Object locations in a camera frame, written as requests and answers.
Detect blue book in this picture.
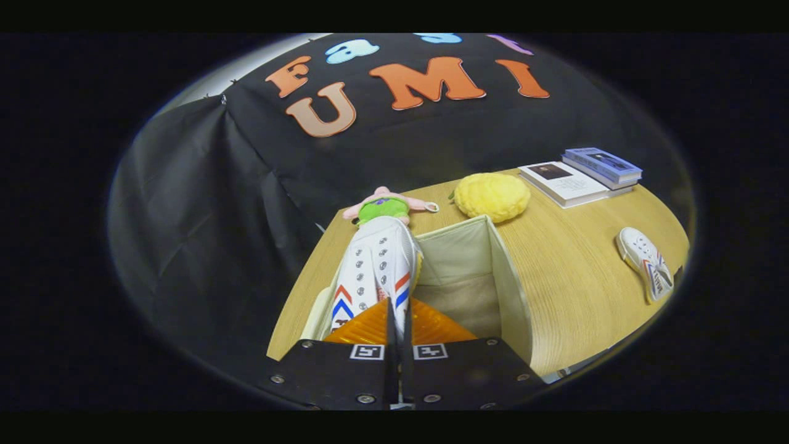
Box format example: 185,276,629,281
561,147,643,191

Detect white sneaker shoe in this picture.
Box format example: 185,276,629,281
615,227,674,305
330,216,425,337

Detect beige fabric storage box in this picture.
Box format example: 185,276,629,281
299,214,534,364

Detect black backdrop cloth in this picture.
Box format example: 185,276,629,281
108,33,694,377

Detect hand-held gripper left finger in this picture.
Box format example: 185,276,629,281
256,298,398,411

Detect yellow plush cushion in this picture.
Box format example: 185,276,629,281
453,173,531,224

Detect white book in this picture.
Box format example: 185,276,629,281
518,162,634,209

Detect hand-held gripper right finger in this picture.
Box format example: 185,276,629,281
404,298,549,411

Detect pink and green plush toy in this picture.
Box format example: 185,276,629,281
342,186,440,226

